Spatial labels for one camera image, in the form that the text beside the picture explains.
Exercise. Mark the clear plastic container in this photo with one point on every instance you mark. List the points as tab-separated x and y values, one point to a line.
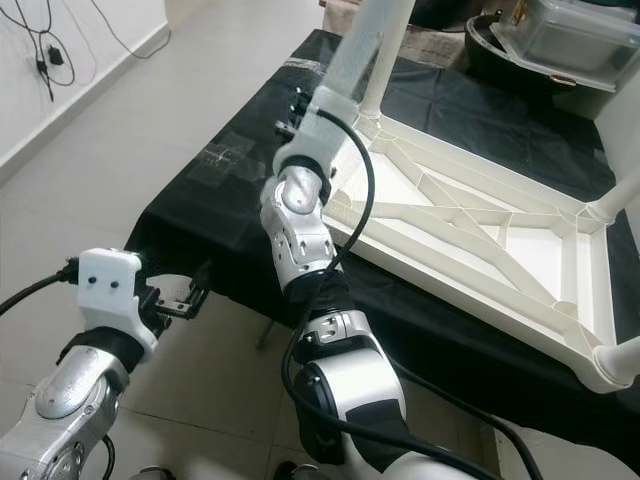
580	40

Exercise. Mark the black tablecloth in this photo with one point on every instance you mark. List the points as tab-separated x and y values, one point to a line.
220	230

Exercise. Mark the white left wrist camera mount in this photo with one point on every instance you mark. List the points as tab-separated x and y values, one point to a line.
110	300

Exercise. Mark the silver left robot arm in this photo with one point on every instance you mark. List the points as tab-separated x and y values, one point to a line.
75	390

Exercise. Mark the black wok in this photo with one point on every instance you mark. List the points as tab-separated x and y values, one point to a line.
485	65

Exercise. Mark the black power adapter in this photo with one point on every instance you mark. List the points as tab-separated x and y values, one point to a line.
55	55

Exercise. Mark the thin metal table leg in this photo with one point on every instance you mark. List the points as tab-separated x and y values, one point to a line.
265	330

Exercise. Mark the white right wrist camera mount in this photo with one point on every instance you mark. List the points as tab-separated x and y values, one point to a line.
315	145

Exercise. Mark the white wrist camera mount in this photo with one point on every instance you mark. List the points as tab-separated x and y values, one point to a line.
315	145
110	300

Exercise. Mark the white plastic table top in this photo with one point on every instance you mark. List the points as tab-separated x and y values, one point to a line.
540	255

